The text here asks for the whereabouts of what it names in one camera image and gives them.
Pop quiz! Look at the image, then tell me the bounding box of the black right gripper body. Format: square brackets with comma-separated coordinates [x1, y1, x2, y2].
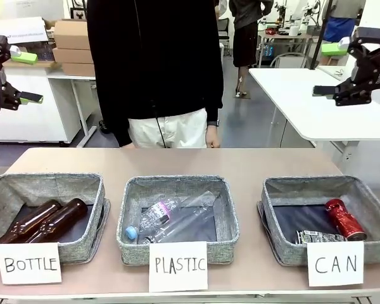
[351, 27, 380, 92]

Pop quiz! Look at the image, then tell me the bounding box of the brown glass bottle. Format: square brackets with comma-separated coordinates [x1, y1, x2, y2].
[0, 199, 63, 245]
[25, 198, 89, 244]

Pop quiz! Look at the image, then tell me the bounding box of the red drink can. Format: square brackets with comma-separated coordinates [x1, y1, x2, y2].
[324, 198, 368, 242]

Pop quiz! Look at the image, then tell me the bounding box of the crushed printed drink can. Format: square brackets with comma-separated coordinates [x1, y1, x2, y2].
[296, 229, 348, 245]

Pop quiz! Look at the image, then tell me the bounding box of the clear plastic bottle blue cap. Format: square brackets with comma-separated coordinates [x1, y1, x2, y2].
[125, 196, 191, 245]

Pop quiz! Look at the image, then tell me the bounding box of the clear crushed plastic bottle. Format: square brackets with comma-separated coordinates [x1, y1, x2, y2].
[145, 191, 219, 244]

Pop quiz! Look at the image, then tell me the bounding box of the black mesh basket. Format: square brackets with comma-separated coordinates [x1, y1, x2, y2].
[34, 42, 56, 61]

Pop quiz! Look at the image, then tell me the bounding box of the grey fabric basket can label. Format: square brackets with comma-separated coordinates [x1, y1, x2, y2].
[256, 175, 380, 266]

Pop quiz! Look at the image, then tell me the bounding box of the grey fabric basket bottle label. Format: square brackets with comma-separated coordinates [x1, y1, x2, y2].
[0, 172, 111, 267]

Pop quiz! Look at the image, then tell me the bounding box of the white paper sign CAN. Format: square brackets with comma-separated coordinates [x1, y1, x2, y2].
[306, 240, 365, 288]

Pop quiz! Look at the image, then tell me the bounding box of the grey fabric basket plastic label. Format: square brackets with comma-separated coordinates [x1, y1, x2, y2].
[116, 175, 241, 266]

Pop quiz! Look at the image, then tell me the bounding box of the person's left hand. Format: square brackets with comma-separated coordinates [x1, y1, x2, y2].
[205, 125, 222, 149]

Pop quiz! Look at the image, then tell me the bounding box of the black slanted pole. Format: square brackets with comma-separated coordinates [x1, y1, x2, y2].
[309, 0, 334, 70]

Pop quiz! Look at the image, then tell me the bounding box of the wooden shelf board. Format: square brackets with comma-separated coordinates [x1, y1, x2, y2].
[3, 59, 61, 69]

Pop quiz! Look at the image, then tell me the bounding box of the white cabinet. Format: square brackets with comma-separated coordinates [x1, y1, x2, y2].
[0, 68, 84, 144]

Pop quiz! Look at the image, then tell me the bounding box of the person in blue shorts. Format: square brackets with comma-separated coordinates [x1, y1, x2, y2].
[322, 0, 359, 44]

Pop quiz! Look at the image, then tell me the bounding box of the white printed carton box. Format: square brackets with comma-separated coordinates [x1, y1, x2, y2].
[0, 16, 49, 44]

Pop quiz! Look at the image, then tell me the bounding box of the flat cardboard box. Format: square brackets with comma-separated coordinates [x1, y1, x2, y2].
[52, 46, 94, 64]
[61, 61, 96, 77]

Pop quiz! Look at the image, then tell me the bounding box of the grey round back chair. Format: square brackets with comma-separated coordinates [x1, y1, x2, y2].
[270, 52, 308, 69]

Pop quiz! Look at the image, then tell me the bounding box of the grey background workbench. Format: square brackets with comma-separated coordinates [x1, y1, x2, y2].
[257, 30, 319, 68]

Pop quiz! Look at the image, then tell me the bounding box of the open cardboard box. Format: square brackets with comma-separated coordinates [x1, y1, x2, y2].
[53, 19, 90, 51]

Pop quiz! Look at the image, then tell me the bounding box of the white desk with legs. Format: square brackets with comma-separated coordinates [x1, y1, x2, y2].
[46, 68, 99, 149]

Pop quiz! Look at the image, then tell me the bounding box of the large white table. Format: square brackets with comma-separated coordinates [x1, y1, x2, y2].
[248, 67, 380, 142]

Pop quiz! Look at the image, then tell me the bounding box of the person in dark clothes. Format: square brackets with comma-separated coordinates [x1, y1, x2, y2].
[229, 0, 266, 98]

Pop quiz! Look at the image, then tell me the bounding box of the person in black sweater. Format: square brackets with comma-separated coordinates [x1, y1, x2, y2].
[86, 0, 225, 149]

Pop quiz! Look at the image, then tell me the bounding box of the white paper sign BOTTLE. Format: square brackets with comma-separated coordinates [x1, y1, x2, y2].
[0, 242, 63, 285]

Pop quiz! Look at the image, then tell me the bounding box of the white paper sign PLASTIC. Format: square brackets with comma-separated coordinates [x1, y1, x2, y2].
[148, 241, 209, 293]

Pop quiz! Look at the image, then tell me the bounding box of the black hanging cord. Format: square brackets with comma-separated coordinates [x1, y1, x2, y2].
[150, 99, 167, 149]

